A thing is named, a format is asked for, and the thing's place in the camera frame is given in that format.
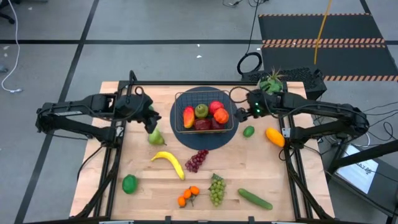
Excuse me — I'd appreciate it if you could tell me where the yellow banana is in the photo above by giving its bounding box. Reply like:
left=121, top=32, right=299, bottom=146
left=150, top=151, right=186, bottom=182

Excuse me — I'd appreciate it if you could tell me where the black metal rig frame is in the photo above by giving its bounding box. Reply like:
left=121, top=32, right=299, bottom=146
left=70, top=70, right=335, bottom=224

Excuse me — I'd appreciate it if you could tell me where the red grape bunch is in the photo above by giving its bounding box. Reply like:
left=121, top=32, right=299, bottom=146
left=185, top=149, right=210, bottom=174

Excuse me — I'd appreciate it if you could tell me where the black diagonal stand beam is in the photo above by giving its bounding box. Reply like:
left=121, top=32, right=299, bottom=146
left=326, top=139, right=398, bottom=174

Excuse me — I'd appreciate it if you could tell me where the dark maroon fruit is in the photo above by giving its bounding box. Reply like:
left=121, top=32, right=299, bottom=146
left=194, top=118, right=213, bottom=131

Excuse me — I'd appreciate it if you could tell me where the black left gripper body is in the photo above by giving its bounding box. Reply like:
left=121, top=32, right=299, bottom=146
left=115, top=93, right=154, bottom=121

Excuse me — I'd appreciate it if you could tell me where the black chair base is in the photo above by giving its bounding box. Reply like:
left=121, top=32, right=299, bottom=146
left=0, top=0, right=16, bottom=25

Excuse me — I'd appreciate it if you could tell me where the round dark blue mat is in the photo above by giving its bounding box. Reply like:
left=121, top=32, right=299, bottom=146
left=169, top=86, right=240, bottom=151

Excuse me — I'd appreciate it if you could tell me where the yellow hanging cable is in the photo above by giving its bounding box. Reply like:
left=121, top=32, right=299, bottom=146
left=313, top=0, right=333, bottom=65

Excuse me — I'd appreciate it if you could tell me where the bright green pear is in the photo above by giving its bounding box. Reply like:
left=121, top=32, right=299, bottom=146
left=147, top=125, right=167, bottom=146

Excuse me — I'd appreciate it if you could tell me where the red and yellow mango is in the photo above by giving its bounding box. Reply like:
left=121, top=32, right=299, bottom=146
left=182, top=106, right=196, bottom=129

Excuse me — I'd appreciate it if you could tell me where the black cable with coil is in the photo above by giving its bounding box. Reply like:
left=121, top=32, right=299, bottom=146
left=236, top=0, right=264, bottom=76

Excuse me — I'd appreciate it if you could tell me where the black perforated computer case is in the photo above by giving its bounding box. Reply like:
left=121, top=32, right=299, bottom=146
left=241, top=67, right=328, bottom=102

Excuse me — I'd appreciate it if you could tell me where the white floor cable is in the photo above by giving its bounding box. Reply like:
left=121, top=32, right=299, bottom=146
left=0, top=0, right=23, bottom=94

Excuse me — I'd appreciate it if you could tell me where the yellow orange bell pepper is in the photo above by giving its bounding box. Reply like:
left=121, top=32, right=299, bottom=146
left=265, top=127, right=286, bottom=148

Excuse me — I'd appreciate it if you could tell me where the green cucumber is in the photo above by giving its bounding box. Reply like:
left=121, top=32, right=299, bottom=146
left=237, top=187, right=274, bottom=211

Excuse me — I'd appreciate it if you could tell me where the small green lime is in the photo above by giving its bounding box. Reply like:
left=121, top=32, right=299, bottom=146
left=243, top=125, right=256, bottom=139

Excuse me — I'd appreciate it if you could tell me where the black hazard striped floor mat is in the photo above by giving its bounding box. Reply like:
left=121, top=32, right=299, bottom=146
left=257, top=12, right=398, bottom=82

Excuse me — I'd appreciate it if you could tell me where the tangerine bunch with stem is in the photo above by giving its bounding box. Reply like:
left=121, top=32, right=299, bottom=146
left=177, top=185, right=201, bottom=208

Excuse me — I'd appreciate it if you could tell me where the olive green pear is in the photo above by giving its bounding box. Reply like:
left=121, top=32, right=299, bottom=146
left=194, top=103, right=210, bottom=119

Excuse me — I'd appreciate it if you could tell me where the succulent in white patterned pot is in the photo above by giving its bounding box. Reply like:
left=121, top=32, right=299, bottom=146
left=257, top=68, right=285, bottom=96

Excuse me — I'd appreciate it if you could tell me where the monitor with white screen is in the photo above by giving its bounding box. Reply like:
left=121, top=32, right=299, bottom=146
left=325, top=144, right=398, bottom=218

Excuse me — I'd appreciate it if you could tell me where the green grape bunch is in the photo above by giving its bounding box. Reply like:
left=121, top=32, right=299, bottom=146
left=208, top=173, right=227, bottom=207

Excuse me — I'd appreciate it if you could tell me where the bright red apple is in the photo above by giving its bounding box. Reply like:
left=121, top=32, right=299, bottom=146
left=208, top=100, right=225, bottom=115

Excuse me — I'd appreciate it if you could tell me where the wire mesh basket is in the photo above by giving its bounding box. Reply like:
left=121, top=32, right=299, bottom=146
left=174, top=89, right=234, bottom=135

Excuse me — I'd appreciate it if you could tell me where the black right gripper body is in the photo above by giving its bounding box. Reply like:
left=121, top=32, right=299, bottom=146
left=247, top=89, right=282, bottom=119

